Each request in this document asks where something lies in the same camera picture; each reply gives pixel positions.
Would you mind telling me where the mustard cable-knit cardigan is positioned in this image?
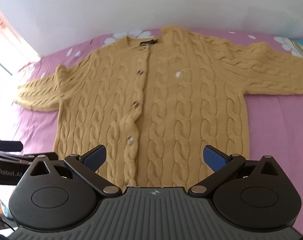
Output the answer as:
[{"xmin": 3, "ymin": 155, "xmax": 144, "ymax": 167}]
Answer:
[{"xmin": 15, "ymin": 27, "xmax": 303, "ymax": 188}]

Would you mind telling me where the red patterned curtain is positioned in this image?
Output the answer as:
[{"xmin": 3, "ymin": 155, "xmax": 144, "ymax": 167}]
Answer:
[{"xmin": 0, "ymin": 10, "xmax": 20, "ymax": 40}]

